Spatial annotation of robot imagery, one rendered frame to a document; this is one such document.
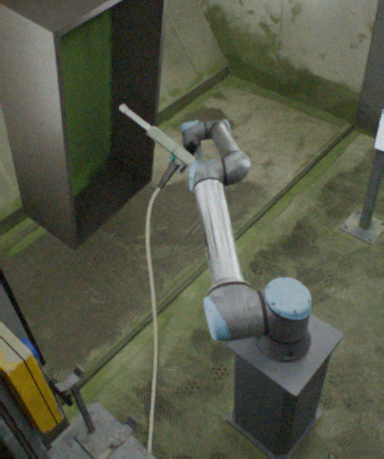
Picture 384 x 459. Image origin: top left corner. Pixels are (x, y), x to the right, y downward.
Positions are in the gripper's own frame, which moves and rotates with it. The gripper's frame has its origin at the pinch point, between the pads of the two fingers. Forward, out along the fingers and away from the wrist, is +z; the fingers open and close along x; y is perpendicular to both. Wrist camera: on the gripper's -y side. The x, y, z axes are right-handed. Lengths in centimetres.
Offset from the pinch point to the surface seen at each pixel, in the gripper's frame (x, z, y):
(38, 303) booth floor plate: 17, -8, 113
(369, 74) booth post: -41, -148, -83
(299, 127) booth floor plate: -27, -163, -30
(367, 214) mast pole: -90, -87, -20
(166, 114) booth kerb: 55, -149, 19
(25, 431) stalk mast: -35, 144, 24
